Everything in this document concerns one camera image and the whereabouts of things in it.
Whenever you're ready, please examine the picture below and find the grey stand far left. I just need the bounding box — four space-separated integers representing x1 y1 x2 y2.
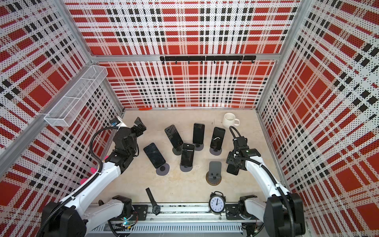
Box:
156 163 170 176

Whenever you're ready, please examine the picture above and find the black phone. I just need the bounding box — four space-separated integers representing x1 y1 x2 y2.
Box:
143 143 166 168
164 124 183 149
210 127 226 151
227 164 240 176

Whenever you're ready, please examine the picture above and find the black hook rail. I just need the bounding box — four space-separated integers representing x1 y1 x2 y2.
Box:
160 55 257 63

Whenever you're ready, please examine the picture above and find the black alarm clock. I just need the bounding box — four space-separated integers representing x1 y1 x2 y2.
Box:
208 191 226 215

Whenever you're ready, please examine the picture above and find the grey stand back left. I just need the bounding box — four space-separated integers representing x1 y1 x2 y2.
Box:
172 146 183 156

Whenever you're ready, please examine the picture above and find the pink white plush toy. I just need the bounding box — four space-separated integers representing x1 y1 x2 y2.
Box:
80 156 109 185

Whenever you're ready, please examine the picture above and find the green phone back centre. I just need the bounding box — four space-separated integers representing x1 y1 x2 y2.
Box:
192 123 205 145

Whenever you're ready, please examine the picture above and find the white ceramic mug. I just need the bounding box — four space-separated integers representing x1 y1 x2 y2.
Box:
222 113 240 128

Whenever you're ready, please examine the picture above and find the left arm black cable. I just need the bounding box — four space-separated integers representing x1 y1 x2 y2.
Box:
35 126 119 237

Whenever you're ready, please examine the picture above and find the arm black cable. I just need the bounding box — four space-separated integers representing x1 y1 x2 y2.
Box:
35 126 119 237
229 125 297 237

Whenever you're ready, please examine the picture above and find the black wrist watch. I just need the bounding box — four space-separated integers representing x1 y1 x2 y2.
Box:
146 188 161 215

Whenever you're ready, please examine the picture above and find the purple phone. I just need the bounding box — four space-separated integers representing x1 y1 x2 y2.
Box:
180 143 195 167

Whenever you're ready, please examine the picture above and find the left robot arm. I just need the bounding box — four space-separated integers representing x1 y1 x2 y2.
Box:
37 117 147 237

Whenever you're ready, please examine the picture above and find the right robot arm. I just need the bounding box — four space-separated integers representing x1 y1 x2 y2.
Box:
226 136 306 237

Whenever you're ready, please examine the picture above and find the grey stand back centre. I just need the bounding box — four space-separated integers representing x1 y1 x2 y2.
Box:
194 144 204 151

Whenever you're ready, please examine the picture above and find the grey stand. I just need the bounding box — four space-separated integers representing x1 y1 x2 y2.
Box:
172 146 183 156
194 144 204 151
156 163 170 176

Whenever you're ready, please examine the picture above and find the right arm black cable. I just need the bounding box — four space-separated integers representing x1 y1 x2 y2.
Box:
229 125 297 237

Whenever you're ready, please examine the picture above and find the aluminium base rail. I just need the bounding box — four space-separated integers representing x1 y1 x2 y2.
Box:
63 202 310 235

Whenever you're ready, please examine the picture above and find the white wire mesh basket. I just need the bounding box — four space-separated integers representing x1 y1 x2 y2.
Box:
44 65 108 127

